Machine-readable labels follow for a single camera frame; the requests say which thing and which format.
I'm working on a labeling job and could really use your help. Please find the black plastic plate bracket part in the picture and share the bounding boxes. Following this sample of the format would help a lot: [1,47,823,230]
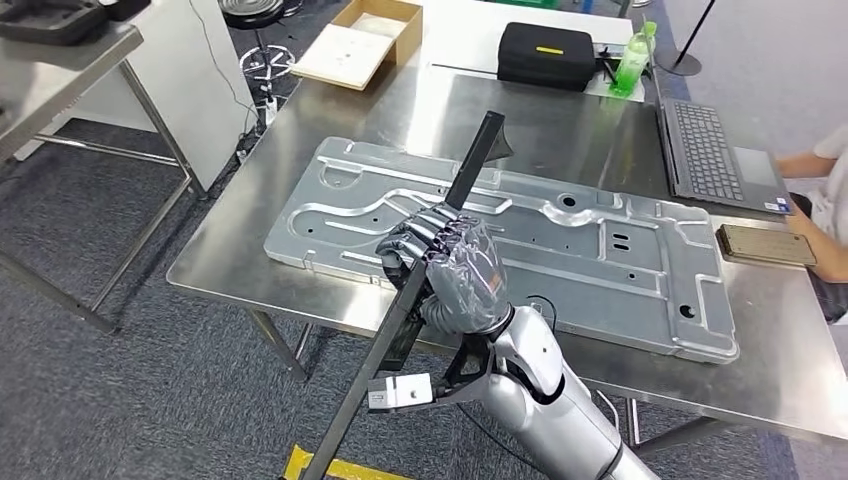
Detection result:
[299,111,515,480]

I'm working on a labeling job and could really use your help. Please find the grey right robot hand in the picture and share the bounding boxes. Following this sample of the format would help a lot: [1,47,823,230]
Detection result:
[375,205,513,336]

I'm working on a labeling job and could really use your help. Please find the black pole with round base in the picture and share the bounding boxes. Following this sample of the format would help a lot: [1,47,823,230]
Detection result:
[659,0,717,77]

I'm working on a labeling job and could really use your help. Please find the white foam board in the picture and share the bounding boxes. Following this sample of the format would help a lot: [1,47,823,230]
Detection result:
[291,25,397,92]

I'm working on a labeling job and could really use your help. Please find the white table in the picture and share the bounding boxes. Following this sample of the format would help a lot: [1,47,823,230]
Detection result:
[397,0,647,104]

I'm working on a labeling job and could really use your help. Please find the black zip carrying case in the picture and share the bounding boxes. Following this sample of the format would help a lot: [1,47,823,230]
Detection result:
[496,21,598,93]

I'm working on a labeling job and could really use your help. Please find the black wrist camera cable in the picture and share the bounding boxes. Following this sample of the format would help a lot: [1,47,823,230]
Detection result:
[457,294,559,468]

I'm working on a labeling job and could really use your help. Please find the grey metal fixture plate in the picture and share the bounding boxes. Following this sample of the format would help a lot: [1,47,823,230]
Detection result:
[263,137,741,366]

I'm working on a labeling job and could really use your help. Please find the green plastic bottle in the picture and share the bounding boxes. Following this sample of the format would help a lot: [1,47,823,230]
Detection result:
[609,21,658,99]

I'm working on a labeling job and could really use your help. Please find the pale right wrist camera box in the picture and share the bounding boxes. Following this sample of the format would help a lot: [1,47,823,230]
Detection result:
[367,372,435,413]

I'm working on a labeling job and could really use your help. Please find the white cabinet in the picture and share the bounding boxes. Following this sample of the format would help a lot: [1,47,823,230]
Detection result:
[13,0,256,193]

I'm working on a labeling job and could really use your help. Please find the grey laptop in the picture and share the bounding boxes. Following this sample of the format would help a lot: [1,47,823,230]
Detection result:
[647,39,793,215]

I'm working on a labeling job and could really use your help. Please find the thin black cabinet cable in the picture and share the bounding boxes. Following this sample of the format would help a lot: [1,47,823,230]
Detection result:
[188,0,261,137]

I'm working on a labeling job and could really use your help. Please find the black foam-lined case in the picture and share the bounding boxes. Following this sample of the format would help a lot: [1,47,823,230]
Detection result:
[0,0,152,46]

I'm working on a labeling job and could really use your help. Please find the brown cardboard box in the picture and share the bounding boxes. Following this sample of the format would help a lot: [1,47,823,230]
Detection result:
[291,0,424,92]

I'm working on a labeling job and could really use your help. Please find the white power strip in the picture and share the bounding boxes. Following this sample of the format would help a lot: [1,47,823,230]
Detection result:
[261,79,280,128]

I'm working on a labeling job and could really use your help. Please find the white hanging cable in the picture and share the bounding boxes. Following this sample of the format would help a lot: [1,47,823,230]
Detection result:
[596,389,622,433]

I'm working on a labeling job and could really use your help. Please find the brown rectangular phone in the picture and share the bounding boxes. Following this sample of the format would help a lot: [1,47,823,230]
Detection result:
[715,223,818,268]

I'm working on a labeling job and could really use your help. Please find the black stool with chrome base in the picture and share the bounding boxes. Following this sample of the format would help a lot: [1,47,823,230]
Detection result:
[218,0,296,101]

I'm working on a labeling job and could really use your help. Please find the person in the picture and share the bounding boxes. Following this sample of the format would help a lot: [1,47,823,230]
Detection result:
[775,122,848,326]

